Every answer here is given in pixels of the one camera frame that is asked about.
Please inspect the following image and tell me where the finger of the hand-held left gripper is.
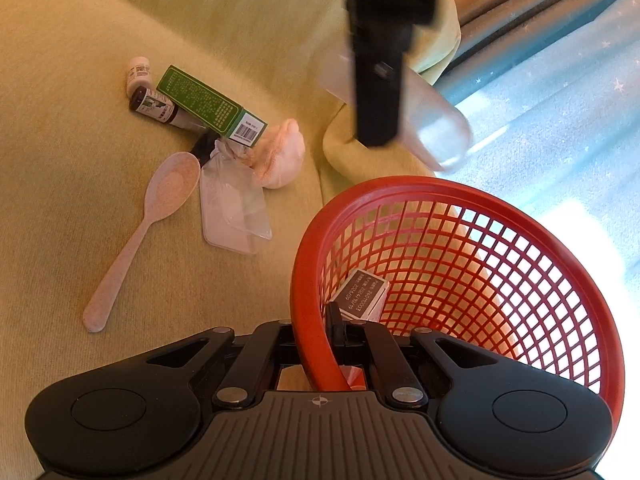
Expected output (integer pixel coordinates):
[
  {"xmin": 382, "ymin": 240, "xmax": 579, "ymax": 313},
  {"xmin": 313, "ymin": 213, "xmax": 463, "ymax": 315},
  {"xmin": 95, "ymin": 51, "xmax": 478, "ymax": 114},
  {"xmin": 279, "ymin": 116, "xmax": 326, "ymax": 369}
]
[{"xmin": 339, "ymin": 0, "xmax": 440, "ymax": 149}]

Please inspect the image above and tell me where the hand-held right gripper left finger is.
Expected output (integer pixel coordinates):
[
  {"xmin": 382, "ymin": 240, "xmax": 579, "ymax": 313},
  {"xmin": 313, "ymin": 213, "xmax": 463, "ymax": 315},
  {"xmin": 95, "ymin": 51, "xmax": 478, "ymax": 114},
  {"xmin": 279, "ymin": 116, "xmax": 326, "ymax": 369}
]
[{"xmin": 145, "ymin": 320, "xmax": 303, "ymax": 408}]

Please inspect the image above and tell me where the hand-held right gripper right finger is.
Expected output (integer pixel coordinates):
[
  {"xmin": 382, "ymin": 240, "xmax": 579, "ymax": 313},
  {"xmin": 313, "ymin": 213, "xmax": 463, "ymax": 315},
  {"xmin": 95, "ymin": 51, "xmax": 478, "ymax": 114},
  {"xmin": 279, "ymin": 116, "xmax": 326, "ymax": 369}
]
[{"xmin": 326, "ymin": 302, "xmax": 501, "ymax": 408}]

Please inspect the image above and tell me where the white medicine box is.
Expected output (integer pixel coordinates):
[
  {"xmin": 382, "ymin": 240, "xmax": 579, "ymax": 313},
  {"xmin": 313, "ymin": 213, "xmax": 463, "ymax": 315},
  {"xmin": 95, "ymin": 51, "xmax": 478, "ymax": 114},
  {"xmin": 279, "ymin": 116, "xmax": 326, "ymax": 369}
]
[{"xmin": 327, "ymin": 267, "xmax": 391, "ymax": 324}]

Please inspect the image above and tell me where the clear plastic cup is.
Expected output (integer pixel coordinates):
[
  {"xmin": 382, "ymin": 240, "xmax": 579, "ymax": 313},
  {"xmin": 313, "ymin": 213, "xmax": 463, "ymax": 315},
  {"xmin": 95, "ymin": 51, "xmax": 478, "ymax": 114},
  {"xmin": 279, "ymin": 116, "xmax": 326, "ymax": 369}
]
[{"xmin": 320, "ymin": 42, "xmax": 475, "ymax": 174}]

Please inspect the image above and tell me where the red plastic mesh basket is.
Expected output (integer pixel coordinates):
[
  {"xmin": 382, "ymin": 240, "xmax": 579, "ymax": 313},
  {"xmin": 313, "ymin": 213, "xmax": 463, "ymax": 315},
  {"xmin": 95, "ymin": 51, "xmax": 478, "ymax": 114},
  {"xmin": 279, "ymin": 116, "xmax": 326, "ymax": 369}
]
[{"xmin": 290, "ymin": 176, "xmax": 626, "ymax": 423}]

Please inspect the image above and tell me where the green medicine box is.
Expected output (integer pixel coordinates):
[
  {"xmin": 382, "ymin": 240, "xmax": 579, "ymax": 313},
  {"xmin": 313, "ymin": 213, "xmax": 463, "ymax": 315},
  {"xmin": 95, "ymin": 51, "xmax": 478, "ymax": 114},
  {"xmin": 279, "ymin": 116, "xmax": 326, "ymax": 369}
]
[{"xmin": 156, "ymin": 64, "xmax": 270, "ymax": 149}]

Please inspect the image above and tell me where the pink plastic spoon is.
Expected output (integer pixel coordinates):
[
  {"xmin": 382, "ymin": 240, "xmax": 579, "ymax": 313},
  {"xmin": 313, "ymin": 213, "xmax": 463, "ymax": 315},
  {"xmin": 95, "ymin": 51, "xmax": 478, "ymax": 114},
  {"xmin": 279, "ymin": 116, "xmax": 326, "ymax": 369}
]
[{"xmin": 82, "ymin": 151, "xmax": 201, "ymax": 334}]

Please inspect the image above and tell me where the small brown bottle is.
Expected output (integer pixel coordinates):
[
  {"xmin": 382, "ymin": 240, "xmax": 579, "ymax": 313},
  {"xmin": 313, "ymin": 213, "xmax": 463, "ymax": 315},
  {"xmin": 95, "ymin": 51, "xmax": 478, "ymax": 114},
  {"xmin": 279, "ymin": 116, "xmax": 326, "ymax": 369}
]
[{"xmin": 128, "ymin": 87, "xmax": 194, "ymax": 129}]

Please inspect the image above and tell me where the small white bottle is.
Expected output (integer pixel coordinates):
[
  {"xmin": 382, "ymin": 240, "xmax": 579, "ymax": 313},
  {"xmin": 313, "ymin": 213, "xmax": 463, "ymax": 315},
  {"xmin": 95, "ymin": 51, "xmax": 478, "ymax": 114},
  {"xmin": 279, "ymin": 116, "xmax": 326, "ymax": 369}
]
[{"xmin": 125, "ymin": 56, "xmax": 154, "ymax": 94}]

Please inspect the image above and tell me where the clear plastic case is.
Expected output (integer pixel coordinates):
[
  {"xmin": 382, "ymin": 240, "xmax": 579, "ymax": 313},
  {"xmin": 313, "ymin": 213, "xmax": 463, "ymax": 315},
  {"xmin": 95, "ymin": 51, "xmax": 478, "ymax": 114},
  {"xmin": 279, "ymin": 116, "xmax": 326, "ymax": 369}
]
[{"xmin": 199, "ymin": 157, "xmax": 274, "ymax": 256}]

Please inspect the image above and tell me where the light blue star curtain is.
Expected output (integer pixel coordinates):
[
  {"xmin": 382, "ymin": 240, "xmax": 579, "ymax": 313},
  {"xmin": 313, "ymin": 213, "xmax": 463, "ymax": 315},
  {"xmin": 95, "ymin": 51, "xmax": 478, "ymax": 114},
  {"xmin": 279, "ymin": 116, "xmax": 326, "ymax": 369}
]
[{"xmin": 415, "ymin": 0, "xmax": 640, "ymax": 411}]

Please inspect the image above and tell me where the sofa with yellow-green cover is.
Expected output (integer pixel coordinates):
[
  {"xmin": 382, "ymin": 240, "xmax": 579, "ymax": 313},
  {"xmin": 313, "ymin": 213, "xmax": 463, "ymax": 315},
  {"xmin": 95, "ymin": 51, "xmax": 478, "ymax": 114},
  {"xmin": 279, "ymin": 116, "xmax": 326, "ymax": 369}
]
[{"xmin": 0, "ymin": 0, "xmax": 463, "ymax": 480}]

